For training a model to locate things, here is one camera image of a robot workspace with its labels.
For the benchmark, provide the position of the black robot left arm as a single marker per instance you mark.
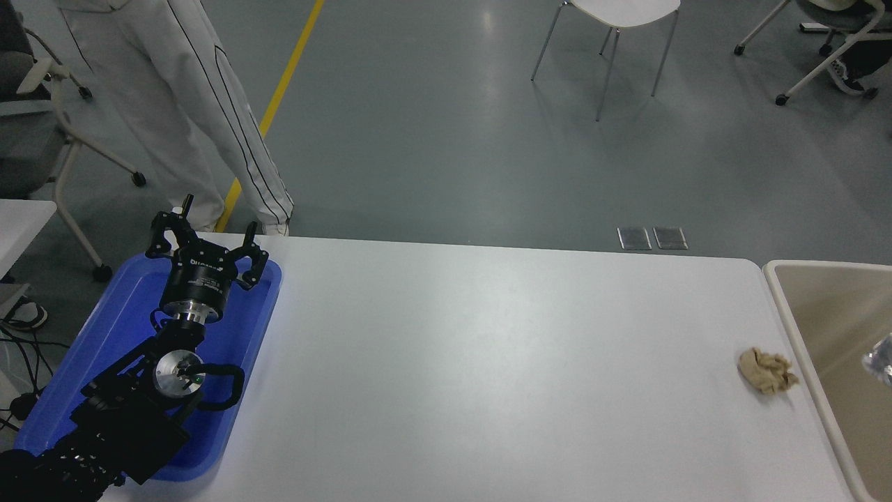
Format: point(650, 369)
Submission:
point(125, 418)

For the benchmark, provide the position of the seated person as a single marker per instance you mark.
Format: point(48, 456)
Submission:
point(864, 59)

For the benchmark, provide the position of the blue plastic tray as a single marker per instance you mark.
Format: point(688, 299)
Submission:
point(237, 328)

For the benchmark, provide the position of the small white table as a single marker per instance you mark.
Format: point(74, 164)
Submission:
point(21, 226)

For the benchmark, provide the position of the black and white shoe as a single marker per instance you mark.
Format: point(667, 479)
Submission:
point(26, 315)

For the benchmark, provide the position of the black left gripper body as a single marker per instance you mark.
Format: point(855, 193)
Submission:
point(198, 281)

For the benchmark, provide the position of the grey office chair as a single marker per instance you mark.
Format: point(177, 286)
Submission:
point(28, 132)

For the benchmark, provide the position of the large pale bin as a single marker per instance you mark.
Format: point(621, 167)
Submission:
point(836, 314)

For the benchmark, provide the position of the standing person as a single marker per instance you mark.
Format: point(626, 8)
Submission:
point(188, 125)

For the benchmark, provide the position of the crumpled tan paper ball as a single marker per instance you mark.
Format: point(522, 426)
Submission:
point(765, 371)

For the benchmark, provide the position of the white chair with metal legs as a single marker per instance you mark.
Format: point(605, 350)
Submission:
point(627, 8)

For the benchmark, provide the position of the metal floor socket plate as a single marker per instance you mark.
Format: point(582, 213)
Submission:
point(634, 238)
point(670, 238)

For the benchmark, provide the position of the white-framed office chair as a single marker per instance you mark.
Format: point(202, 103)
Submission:
point(822, 66)

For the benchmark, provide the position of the foil tray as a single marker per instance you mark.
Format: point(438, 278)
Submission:
point(881, 362)

